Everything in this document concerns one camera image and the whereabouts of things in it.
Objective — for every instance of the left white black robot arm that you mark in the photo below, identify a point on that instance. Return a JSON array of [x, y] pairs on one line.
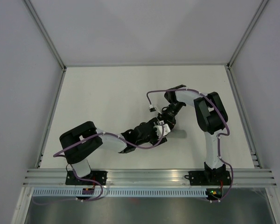
[[81, 141]]

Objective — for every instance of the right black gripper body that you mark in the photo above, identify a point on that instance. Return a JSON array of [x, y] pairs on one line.
[[168, 116]]

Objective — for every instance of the grey cloth napkin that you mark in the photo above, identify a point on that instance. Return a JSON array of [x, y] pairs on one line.
[[179, 134]]

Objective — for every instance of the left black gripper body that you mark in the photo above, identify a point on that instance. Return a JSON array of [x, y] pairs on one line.
[[152, 137]]

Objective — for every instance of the right aluminium frame post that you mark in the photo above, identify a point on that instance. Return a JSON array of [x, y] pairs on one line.
[[253, 22]]

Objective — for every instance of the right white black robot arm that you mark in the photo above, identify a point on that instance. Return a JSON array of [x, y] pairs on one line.
[[212, 119]]

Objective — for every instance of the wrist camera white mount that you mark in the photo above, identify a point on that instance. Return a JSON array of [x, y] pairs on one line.
[[153, 108], [162, 129]]

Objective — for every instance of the left aluminium frame post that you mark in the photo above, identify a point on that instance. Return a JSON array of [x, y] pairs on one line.
[[37, 20]]

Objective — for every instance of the aluminium frame post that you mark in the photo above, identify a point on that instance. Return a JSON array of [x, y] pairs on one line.
[[253, 22], [37, 20]]

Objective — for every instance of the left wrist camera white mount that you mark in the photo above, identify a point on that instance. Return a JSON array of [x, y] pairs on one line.
[[162, 129]]

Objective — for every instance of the aluminium front rail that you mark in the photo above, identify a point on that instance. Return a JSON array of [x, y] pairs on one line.
[[242, 178]]

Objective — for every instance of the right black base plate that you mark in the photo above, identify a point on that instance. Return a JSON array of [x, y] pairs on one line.
[[199, 178]]

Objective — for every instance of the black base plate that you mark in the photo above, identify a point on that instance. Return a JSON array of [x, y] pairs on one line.
[[94, 178], [199, 178]]

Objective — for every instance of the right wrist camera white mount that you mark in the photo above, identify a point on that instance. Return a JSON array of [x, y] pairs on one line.
[[153, 108]]

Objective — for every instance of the white slotted cable duct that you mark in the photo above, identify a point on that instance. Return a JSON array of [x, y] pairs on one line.
[[121, 192]]

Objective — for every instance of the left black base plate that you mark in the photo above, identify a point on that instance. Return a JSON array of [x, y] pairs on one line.
[[94, 178]]

